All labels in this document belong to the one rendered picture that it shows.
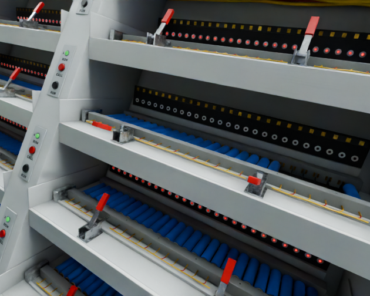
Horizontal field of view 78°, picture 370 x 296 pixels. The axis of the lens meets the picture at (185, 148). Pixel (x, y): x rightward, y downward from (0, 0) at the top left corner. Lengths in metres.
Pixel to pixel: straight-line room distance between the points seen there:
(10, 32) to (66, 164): 0.42
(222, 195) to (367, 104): 0.23
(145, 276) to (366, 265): 0.31
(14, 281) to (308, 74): 0.71
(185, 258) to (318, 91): 0.34
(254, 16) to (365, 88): 0.38
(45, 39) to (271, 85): 0.56
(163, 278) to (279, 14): 0.62
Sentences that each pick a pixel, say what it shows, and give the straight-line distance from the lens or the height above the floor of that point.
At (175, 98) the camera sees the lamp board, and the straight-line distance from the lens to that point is 0.58.
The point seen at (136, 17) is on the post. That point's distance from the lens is 0.70.
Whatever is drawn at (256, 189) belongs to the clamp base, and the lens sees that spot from 0.36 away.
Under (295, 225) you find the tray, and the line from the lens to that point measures 0.35.
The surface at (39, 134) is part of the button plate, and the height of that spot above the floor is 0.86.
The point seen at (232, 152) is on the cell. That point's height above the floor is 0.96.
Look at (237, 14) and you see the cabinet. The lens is 0.69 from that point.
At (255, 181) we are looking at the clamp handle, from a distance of 0.28.
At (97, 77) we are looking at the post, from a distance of 0.61.
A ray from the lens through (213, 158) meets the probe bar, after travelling 0.40.
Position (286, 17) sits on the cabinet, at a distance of 0.66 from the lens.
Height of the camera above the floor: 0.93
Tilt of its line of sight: 1 degrees up
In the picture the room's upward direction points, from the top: 19 degrees clockwise
